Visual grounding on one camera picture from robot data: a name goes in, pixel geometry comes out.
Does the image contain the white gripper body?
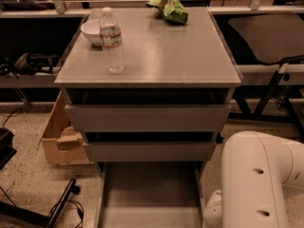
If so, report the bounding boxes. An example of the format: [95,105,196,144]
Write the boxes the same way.
[203,190,222,228]

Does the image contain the grey bottom drawer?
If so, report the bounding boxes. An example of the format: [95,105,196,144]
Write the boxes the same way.
[93,161,203,228]

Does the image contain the grey drawer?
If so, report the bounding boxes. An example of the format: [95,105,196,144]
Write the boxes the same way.
[84,142,216,162]
[66,104,230,132]
[93,161,203,228]

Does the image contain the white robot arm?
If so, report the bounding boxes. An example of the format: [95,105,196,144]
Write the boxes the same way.
[203,131,304,228]

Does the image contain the grey middle drawer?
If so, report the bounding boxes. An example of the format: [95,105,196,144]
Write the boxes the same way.
[84,142,216,162]

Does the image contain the grey drawer cabinet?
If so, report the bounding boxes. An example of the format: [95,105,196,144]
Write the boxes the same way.
[54,7,243,176]

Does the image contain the grey top drawer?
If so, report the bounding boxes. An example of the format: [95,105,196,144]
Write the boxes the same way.
[66,104,230,132]

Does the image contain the cardboard box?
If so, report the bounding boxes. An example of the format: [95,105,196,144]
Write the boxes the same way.
[41,94,89,164]

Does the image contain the clear plastic water bottle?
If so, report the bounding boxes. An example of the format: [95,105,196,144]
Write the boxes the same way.
[99,7,124,74]

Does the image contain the green chip bag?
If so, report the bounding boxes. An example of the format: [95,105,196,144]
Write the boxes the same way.
[146,0,188,25]

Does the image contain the black box at left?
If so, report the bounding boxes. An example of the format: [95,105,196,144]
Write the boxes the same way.
[0,127,16,170]

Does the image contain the white bowl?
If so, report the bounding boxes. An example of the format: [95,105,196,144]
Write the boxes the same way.
[81,19,101,46]

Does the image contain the metal shelf frame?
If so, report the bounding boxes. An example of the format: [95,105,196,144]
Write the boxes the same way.
[1,0,303,88]

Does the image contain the black stand with cables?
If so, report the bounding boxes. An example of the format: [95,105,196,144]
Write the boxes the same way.
[0,178,85,228]

